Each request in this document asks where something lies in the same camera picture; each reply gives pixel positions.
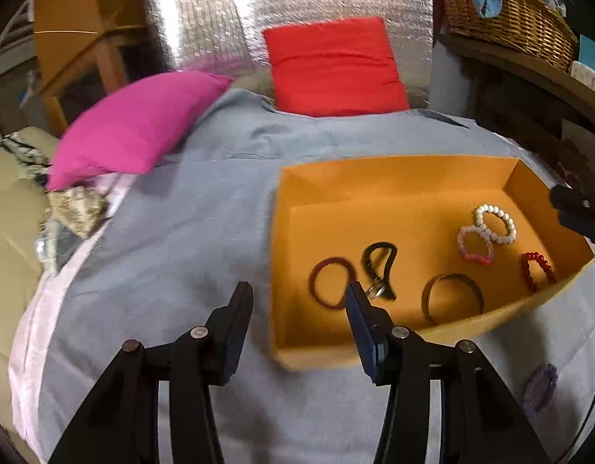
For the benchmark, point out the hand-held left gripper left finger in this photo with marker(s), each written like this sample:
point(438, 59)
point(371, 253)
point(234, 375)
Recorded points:
point(237, 333)

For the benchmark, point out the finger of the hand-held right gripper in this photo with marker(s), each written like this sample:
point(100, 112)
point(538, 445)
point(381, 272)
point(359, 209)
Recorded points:
point(585, 227)
point(570, 198)

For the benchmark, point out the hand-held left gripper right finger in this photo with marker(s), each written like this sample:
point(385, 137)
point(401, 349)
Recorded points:
point(362, 338)

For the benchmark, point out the dark thin bangle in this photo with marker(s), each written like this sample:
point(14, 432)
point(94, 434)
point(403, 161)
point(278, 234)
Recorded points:
point(427, 299)

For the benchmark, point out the orange cardboard box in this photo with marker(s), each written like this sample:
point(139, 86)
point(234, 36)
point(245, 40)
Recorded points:
point(399, 193)

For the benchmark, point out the white and blue box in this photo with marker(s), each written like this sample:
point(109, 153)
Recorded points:
point(589, 80)

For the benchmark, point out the wooden table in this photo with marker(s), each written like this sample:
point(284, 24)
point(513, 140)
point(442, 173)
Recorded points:
point(519, 72)

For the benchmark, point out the grey cloth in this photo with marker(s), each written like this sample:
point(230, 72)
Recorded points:
point(181, 203)

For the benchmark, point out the teal cardboard box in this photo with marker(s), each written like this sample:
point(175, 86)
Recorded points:
point(594, 55)

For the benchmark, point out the wicker basket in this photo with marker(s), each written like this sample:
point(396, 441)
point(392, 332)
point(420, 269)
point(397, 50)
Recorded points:
point(510, 19)

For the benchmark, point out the floral patterned cloth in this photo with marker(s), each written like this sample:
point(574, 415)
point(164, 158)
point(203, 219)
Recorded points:
point(77, 210)

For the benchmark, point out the pale pink bedsheet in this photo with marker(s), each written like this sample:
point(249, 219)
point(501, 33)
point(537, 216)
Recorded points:
point(31, 338)

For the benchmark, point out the magenta pillow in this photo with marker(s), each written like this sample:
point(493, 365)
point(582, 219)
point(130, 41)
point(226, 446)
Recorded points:
point(133, 125)

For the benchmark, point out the cream leather sofa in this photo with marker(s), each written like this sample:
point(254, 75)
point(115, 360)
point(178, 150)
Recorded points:
point(7, 251)

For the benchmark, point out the red pillow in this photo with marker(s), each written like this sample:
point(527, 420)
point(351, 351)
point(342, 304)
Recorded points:
point(336, 67)

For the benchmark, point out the black white patterned cloth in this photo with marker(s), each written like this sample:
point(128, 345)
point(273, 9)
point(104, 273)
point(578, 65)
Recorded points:
point(24, 154)

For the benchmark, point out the silver insulation sheet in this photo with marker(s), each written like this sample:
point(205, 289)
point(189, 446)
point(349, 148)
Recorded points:
point(205, 19)

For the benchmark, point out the orange wooden cabinet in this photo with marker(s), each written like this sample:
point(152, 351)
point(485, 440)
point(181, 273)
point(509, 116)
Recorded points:
point(70, 9)

